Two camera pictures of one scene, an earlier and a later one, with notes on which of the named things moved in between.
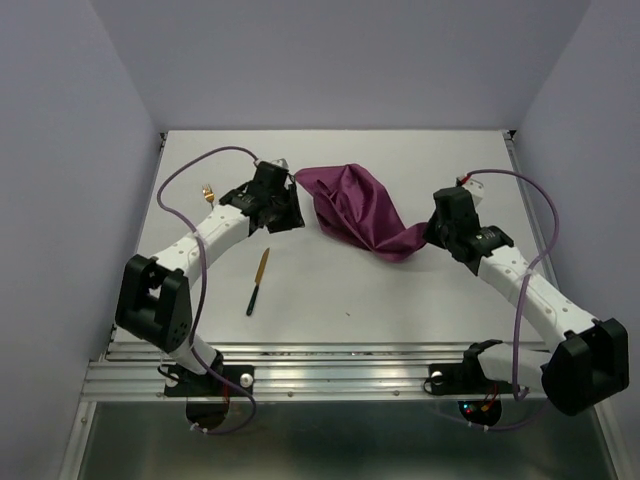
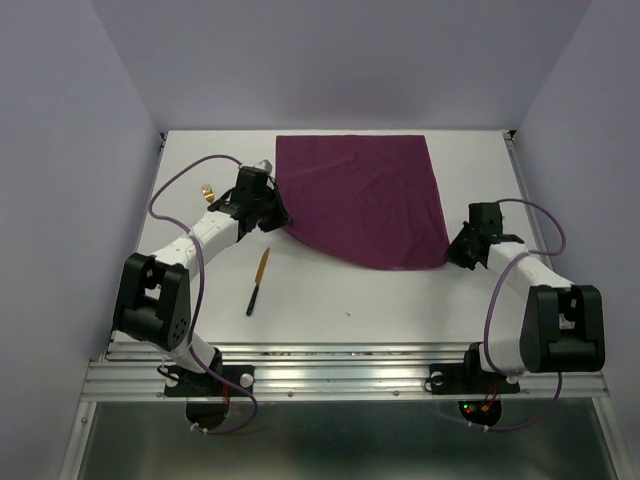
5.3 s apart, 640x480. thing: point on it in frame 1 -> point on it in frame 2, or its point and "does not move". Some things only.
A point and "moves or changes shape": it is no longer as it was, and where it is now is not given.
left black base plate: [183, 381] does not move
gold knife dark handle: [258, 282] does not move
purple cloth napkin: [351, 207] moves or changes shape
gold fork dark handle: [209, 194] does not move
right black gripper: [430, 234] -> [455, 255]
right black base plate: [465, 378] does not move
